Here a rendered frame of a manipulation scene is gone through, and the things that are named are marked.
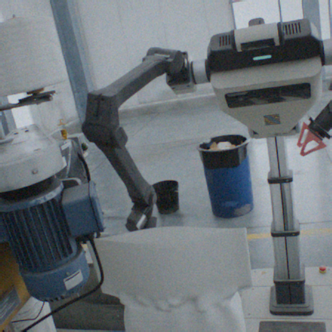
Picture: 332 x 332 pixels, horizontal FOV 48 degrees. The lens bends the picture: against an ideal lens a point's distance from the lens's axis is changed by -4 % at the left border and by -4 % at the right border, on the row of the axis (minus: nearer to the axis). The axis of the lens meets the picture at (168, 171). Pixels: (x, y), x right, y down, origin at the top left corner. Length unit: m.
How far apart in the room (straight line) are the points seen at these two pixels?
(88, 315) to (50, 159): 1.26
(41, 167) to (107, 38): 8.97
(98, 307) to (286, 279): 0.88
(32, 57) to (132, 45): 8.62
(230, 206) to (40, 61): 2.75
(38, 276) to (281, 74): 0.97
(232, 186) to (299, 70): 2.10
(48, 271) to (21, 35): 0.50
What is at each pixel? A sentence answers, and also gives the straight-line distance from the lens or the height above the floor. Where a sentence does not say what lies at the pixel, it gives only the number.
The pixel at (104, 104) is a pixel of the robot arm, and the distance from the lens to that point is 0.98.
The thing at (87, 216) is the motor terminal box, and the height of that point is 1.26.
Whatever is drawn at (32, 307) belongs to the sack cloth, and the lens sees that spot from 1.51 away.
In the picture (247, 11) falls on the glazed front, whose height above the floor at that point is 1.94.
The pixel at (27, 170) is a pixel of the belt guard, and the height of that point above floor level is 1.39.
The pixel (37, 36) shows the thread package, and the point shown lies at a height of 1.64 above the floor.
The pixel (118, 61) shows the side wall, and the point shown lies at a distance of 9.61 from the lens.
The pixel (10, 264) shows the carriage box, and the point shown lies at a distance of 1.01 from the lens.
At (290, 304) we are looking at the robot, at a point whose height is 0.30.
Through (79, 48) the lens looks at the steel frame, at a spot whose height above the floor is 1.91.
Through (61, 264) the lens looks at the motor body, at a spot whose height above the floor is 1.17.
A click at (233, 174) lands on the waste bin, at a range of 3.30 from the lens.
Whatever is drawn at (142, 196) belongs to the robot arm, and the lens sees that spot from 1.27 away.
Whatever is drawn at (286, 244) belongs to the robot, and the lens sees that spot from 1.79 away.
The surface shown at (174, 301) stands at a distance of 1.19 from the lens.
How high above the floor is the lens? 1.56
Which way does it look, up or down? 18 degrees down
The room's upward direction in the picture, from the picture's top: 12 degrees counter-clockwise
